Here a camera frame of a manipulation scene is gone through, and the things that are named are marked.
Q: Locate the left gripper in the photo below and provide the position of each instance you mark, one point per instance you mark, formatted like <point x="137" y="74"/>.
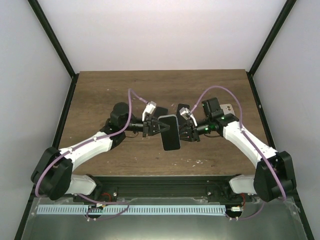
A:
<point x="149" y="128"/>

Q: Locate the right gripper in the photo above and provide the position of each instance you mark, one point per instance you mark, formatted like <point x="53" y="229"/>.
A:
<point x="192" y="135"/>

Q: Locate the green cased phone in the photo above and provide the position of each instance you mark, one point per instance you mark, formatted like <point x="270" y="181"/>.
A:
<point x="170" y="138"/>

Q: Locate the black screen phone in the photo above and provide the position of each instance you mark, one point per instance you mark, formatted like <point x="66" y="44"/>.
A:
<point x="182" y="109"/>

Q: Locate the beige phone case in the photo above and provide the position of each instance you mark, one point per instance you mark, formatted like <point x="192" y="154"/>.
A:
<point x="227" y="109"/>

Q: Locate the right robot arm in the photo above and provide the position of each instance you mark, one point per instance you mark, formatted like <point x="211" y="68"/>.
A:
<point x="274" y="175"/>

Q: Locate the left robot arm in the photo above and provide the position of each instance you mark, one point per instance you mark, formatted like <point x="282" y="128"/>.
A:
<point x="53" y="176"/>

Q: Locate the light blue slotted strip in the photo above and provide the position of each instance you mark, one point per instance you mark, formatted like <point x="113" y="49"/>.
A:
<point x="210" y="210"/>

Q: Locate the metal front plate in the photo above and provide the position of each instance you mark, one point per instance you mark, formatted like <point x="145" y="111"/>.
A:
<point x="276" y="220"/>

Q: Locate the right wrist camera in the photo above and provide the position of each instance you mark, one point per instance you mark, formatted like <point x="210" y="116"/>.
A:
<point x="188" y="116"/>

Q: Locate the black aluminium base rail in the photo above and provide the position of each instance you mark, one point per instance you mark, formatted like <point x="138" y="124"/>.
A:
<point x="111" y="188"/>

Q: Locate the right black frame post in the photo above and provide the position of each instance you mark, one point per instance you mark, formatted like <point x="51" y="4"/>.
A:
<point x="280" y="20"/>

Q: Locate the black frame post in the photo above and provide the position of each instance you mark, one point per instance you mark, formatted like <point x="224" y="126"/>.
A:
<point x="41" y="16"/>
<point x="280" y="20"/>

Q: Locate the left black frame post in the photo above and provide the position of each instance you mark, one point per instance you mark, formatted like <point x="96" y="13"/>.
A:
<point x="41" y="16"/>

